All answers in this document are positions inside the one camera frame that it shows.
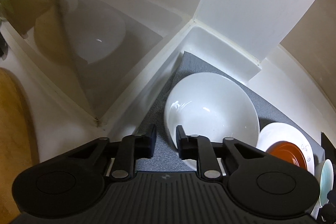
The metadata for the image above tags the red-brown round plate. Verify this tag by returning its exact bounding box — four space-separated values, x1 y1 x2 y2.
266 141 307 170

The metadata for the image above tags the white bowl blue pattern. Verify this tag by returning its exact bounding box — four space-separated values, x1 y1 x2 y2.
163 72 260 147

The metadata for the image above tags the grey dish drying mat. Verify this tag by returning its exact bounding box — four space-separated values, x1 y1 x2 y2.
137 52 325 173

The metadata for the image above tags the black gas stove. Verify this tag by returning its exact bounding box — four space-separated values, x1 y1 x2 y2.
321 132 336 164

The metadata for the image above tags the light blue ceramic bowl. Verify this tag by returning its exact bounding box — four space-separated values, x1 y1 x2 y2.
315 159 334 207

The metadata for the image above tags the wooden cutting board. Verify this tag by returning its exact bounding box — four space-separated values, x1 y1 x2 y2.
1 68 39 223

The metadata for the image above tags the white square floral plate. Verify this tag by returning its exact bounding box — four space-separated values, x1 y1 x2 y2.
256 122 315 175

